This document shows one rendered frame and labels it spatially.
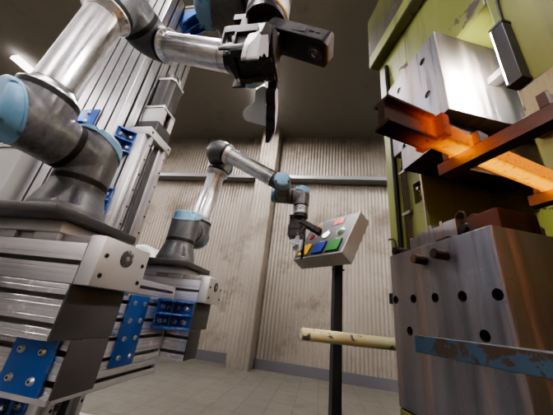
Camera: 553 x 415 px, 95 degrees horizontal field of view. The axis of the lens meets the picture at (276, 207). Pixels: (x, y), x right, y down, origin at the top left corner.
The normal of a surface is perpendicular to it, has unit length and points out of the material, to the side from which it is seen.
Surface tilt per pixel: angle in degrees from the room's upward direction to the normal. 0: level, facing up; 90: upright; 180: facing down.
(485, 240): 90
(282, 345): 90
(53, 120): 94
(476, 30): 180
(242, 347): 90
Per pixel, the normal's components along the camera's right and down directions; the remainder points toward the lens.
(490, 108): 0.19, -0.36
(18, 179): 0.98, 0.04
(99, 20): 0.69, -0.11
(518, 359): -0.94, -0.22
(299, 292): -0.15, -0.40
